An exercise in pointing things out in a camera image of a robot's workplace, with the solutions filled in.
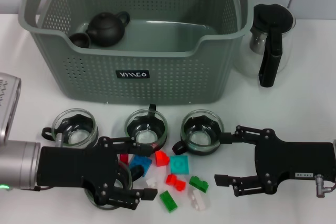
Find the small clear white brick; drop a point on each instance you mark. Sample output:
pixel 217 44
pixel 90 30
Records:
pixel 152 184

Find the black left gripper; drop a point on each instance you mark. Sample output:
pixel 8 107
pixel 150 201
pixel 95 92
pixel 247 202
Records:
pixel 73 166

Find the teal square flat brick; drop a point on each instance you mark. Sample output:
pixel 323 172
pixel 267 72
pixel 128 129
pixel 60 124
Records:
pixel 179 165

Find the grey perforated storage bin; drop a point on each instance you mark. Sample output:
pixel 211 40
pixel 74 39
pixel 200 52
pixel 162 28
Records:
pixel 170 82

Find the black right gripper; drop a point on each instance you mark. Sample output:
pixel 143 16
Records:
pixel 288 158

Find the large clear white brick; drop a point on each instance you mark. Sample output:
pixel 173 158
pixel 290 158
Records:
pixel 198 200

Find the small black clay teacup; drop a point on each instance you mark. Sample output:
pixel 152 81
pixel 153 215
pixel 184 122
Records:
pixel 80 41

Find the glass teacup black holder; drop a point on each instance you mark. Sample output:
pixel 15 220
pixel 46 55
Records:
pixel 145 129
pixel 74 129
pixel 136 173
pixel 202 133

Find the black clay teapot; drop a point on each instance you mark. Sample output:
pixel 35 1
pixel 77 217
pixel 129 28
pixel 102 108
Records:
pixel 105 31

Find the dark red long brick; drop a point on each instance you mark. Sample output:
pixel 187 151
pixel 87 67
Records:
pixel 124 159

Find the blue square brick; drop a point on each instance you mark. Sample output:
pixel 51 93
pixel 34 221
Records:
pixel 141 163

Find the light green brick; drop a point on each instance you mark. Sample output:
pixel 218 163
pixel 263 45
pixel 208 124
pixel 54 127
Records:
pixel 168 201

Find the bright red sloped brick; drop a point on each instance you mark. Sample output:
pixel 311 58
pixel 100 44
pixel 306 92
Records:
pixel 161 159

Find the dark green brick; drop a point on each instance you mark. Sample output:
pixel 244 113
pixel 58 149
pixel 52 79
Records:
pixel 199 183

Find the bright red stepped brick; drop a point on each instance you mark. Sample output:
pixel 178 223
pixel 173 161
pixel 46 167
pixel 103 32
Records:
pixel 175 182

